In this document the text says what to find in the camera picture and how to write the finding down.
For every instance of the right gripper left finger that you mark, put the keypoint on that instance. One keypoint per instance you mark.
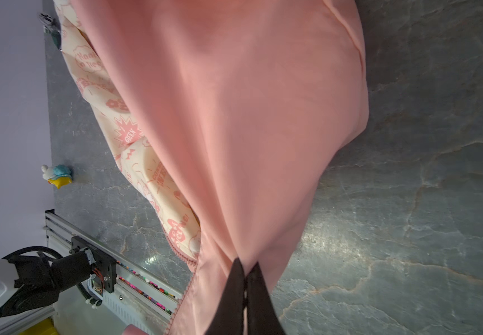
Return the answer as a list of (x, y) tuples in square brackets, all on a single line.
[(229, 316)]

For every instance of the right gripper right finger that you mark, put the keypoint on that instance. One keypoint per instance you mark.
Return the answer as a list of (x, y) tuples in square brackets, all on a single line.
[(261, 317)]

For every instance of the pink zip jacket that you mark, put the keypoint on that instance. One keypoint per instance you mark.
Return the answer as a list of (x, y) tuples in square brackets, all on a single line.
[(234, 108)]

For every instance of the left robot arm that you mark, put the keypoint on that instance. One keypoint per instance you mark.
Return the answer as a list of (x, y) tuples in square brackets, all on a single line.
[(34, 277)]

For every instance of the small colourful toy figure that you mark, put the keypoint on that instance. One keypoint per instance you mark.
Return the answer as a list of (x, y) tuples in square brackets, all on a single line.
[(57, 176)]

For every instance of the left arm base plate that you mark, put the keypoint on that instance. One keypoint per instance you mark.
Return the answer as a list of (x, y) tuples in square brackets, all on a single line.
[(104, 263)]

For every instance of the small green-handled screwdriver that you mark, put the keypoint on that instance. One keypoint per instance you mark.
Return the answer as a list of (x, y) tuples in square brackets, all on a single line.
[(52, 28)]

